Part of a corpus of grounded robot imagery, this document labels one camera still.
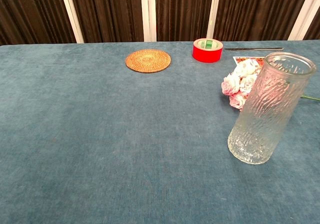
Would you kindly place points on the white frame post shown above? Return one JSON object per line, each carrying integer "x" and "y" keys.
{"x": 148, "y": 12}
{"x": 71, "y": 14}
{"x": 303, "y": 14}
{"x": 214, "y": 12}

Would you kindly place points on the silver butter knife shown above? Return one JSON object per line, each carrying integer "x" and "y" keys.
{"x": 252, "y": 49}

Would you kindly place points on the blue velvet tablecloth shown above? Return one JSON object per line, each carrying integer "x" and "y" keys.
{"x": 100, "y": 139}

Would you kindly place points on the textured clear glass vase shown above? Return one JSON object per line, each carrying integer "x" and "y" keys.
{"x": 257, "y": 134}

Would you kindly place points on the round woven rattan coaster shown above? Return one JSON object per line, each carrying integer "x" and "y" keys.
{"x": 148, "y": 61}

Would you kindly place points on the red tape roll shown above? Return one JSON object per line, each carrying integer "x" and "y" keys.
{"x": 206, "y": 55}

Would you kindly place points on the red picture card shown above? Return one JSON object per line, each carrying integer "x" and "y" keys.
{"x": 240, "y": 59}

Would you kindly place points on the dark brown curtain panel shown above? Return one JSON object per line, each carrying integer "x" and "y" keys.
{"x": 182, "y": 12}
{"x": 257, "y": 12}
{"x": 314, "y": 27}
{"x": 110, "y": 12}
{"x": 30, "y": 12}

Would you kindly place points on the pink artificial rose bouquet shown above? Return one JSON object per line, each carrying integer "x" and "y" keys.
{"x": 231, "y": 85}

